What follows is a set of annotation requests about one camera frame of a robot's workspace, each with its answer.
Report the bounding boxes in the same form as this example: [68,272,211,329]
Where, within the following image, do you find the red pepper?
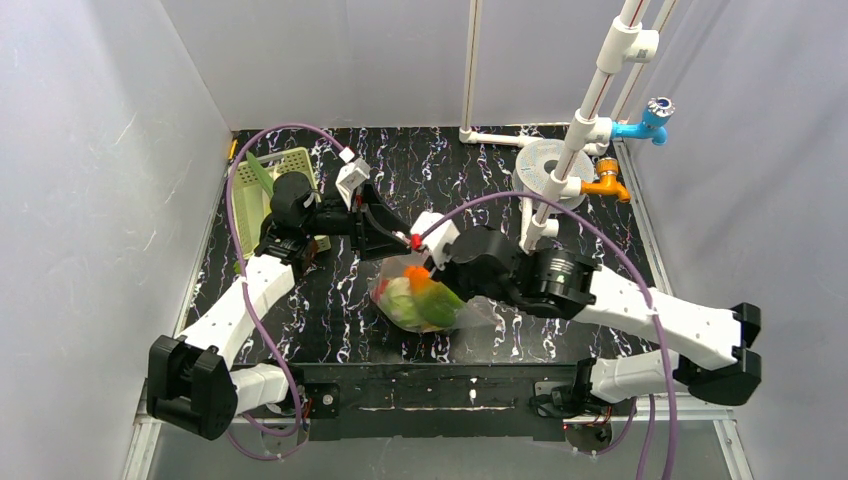
[371,280,390,303]

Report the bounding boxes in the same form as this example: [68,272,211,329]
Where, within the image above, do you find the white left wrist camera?
[335,147,370,211]

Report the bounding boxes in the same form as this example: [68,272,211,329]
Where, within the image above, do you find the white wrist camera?
[410,211,460,270]
[335,147,370,211]

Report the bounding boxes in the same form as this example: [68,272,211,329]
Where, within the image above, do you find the pale green cabbage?
[378,277,425,331]

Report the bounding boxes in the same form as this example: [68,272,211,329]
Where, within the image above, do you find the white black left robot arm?
[146,172,411,440]

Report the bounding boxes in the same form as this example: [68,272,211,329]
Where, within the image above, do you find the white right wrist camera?
[410,211,460,270]

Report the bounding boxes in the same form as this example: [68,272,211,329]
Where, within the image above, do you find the blue faucet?
[610,96,675,146]

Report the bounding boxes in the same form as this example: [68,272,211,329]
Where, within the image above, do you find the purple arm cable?
[417,191,680,480]
[225,122,349,462]

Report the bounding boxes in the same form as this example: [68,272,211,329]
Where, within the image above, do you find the orange faucet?
[580,157,631,203]

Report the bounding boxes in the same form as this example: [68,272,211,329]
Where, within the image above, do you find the green ridged loofah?
[244,152,274,199]

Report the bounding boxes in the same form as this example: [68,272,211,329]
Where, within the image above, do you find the white pipe frame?
[458,0,680,263]

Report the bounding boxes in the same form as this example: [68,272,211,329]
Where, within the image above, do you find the yellow green mango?
[404,266,465,329]

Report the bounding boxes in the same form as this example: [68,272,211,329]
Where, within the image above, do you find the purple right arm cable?
[417,191,680,480]

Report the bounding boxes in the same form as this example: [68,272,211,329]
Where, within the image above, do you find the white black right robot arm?
[431,227,762,416]

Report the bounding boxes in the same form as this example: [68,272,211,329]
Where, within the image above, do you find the clear zip top bag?
[368,254,495,333]

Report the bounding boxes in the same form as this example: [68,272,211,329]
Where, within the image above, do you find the cream perforated plastic basket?
[229,147,318,260]

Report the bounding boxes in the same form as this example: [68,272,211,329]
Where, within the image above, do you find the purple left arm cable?
[225,122,349,462]

